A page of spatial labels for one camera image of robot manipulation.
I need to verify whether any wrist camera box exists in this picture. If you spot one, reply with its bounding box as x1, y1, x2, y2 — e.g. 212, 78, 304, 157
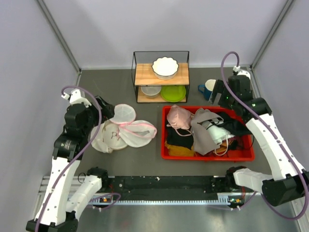
233, 66, 251, 79
61, 88, 92, 108

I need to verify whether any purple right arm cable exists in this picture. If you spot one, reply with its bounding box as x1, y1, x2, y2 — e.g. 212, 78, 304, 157
221, 51, 309, 220

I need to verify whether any aluminium frame rail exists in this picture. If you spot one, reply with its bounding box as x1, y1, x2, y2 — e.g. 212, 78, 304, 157
38, 175, 302, 206

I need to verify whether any grey metal bowl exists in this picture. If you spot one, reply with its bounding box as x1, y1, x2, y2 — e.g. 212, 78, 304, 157
141, 86, 161, 98

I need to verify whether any white bra in bin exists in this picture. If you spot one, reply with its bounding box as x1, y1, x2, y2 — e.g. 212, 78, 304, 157
202, 121, 235, 156

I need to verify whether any red plastic bin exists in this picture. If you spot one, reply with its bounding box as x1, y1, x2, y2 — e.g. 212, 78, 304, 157
161, 105, 255, 162

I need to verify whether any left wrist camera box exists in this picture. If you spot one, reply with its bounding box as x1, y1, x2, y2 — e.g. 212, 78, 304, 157
61, 88, 92, 108

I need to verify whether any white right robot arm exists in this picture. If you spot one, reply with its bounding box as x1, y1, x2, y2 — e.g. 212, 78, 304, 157
211, 75, 309, 206

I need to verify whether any cream mesh laundry bag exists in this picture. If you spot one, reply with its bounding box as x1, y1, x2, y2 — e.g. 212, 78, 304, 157
91, 120, 127, 154

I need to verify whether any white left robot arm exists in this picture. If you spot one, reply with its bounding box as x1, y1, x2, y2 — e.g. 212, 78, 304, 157
26, 94, 114, 232

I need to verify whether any blue mug white interior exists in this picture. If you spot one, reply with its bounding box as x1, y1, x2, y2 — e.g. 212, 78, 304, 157
197, 79, 217, 101

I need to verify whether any green plate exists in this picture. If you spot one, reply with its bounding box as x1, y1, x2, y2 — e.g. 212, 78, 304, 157
160, 86, 186, 102

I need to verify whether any black garment in bin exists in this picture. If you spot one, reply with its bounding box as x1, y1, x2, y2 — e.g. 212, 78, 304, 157
166, 127, 194, 149

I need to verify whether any white scalloped bowl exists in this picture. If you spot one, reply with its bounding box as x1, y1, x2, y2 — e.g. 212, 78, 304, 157
151, 57, 179, 80

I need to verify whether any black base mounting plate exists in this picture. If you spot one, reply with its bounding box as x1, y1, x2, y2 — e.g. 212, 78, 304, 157
102, 176, 251, 201

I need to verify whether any white mesh laundry bag pink zipper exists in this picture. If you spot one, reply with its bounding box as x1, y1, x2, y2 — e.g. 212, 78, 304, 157
110, 104, 157, 148

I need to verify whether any taupe grey bra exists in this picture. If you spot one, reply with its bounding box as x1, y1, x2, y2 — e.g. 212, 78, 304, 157
191, 108, 223, 155

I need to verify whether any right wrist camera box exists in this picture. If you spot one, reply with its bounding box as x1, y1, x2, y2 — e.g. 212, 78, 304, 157
233, 66, 251, 79

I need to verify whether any black wire wooden shelf rack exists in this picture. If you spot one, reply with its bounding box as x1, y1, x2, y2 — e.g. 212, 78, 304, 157
131, 51, 190, 103

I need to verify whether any pink bra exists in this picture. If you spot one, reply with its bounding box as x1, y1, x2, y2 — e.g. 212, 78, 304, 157
167, 105, 193, 137

